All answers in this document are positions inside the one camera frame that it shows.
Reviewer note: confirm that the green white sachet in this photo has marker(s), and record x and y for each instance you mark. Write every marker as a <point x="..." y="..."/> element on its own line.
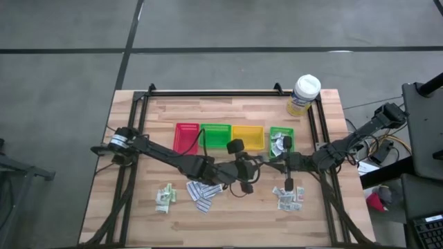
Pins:
<point x="168" y="190"/>
<point x="173" y="196"/>
<point x="161" y="198"/>
<point x="162" y="208"/>

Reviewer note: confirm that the small white printed packet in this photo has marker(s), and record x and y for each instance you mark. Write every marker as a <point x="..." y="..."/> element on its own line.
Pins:
<point x="288" y="198"/>
<point x="296" y="207"/>
<point x="284" y="207"/>
<point x="281" y="192"/>
<point x="300" y="193"/>

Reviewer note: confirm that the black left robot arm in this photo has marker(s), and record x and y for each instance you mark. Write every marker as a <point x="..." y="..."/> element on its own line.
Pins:
<point x="166" y="155"/>

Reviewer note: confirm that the black aluminium table frame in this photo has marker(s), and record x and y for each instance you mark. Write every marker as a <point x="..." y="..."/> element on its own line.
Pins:
<point x="221" y="93"/>

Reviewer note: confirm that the white paper sheet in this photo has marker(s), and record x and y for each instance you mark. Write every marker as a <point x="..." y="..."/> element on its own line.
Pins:
<point x="367" y="167"/>

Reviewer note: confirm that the red cloth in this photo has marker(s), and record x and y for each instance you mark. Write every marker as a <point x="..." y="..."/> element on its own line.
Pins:
<point x="375" y="202"/>

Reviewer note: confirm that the grey metal stand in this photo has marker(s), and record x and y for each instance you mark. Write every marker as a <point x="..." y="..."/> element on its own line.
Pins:
<point x="17" y="173"/>

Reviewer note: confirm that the black laptop keyboard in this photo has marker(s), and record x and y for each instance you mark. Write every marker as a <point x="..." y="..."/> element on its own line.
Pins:
<point x="429" y="231"/>

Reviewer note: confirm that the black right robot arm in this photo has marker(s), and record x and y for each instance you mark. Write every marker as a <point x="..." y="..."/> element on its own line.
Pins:
<point x="356" y="136"/>

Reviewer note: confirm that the black power supply box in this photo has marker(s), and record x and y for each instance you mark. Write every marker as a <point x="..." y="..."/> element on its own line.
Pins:
<point x="382" y="154"/>

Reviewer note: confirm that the green plastic basket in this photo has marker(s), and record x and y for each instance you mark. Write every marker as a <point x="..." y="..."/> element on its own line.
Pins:
<point x="218" y="136"/>
<point x="282" y="128"/>

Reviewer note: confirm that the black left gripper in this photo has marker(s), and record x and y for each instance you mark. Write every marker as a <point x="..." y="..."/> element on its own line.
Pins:
<point x="242" y="167"/>

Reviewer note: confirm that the blue striped bandage wrapper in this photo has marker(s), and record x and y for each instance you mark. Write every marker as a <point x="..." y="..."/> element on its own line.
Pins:
<point x="212" y="189"/>
<point x="204" y="204"/>
<point x="193" y="191"/>

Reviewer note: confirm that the yellow disinfecting wipes canister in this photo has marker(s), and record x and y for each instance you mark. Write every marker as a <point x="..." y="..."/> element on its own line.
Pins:
<point x="307" y="86"/>

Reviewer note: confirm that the yellow plastic basket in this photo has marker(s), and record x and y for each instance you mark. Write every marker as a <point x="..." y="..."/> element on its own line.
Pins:
<point x="248" y="138"/>

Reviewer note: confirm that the red plastic basket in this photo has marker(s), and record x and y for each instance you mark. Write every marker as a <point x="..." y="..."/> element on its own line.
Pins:
<point x="185" y="138"/>

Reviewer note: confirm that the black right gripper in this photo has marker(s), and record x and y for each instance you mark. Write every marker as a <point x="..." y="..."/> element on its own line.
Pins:
<point x="297" y="162"/>

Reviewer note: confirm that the black pole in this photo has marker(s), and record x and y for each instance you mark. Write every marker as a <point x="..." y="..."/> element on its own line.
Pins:
<point x="431" y="86"/>

